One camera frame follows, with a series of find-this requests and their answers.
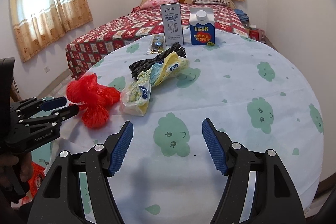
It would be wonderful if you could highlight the red mesh net trash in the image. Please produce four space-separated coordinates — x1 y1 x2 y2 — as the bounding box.
66 73 120 129

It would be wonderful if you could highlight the yellow blue plastic bag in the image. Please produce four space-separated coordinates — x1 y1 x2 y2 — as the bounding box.
120 52 189 116

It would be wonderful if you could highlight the person's left hand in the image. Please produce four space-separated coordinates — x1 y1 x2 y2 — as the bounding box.
0 152 33 188

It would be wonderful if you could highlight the red bag near floor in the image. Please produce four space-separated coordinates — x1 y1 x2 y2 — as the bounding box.
19 162 45 206

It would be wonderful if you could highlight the light blue cloud tablecloth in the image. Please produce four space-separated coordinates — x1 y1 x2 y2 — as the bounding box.
52 31 324 223

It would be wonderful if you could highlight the bed with red checkered cover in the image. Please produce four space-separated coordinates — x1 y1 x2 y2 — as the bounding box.
65 3 248 80

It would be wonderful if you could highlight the left beige window curtain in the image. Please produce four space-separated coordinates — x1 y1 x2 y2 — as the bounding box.
10 0 93 62

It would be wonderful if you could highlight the blue white Look carton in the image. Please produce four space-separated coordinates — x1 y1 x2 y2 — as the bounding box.
189 7 215 46

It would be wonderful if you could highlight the red box on floor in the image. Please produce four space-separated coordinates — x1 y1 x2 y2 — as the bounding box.
249 24 260 41

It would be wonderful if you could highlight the folded blue clothes stack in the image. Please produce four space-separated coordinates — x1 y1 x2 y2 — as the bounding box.
234 9 249 22

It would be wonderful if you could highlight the white grey tall carton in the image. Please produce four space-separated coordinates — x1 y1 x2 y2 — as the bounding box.
160 3 184 47

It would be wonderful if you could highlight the pink pillow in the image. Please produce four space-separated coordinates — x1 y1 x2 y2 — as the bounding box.
140 0 179 10

